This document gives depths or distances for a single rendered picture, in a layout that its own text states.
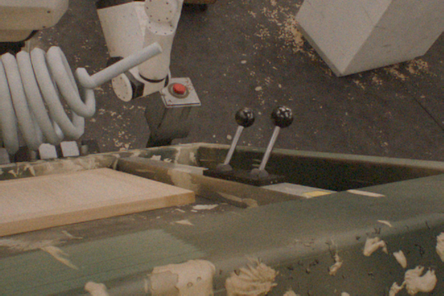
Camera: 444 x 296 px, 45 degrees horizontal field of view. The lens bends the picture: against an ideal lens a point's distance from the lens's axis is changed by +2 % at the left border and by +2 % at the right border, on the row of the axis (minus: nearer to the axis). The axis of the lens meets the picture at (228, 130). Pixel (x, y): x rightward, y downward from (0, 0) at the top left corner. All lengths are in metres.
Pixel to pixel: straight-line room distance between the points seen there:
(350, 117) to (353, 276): 3.13
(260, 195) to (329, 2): 2.86
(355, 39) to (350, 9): 0.19
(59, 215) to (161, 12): 0.49
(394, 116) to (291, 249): 3.38
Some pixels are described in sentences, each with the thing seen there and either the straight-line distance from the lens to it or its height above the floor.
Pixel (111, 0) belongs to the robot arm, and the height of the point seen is 1.28.
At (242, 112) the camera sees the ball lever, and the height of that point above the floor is 1.42.
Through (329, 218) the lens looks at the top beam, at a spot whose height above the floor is 1.84.
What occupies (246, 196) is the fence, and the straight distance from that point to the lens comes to 0.84.
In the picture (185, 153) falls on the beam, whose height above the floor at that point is 0.90.
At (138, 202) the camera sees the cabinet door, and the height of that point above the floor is 1.33.
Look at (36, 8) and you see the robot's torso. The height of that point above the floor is 1.26.
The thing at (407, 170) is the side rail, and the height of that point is 1.51.
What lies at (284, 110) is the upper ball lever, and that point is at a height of 1.52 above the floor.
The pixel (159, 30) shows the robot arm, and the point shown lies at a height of 1.32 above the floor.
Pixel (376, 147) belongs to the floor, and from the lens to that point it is 3.34.
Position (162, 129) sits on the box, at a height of 0.82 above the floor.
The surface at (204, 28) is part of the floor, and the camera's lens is 3.48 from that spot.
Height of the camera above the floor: 2.07
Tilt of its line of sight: 45 degrees down
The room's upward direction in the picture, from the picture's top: 27 degrees clockwise
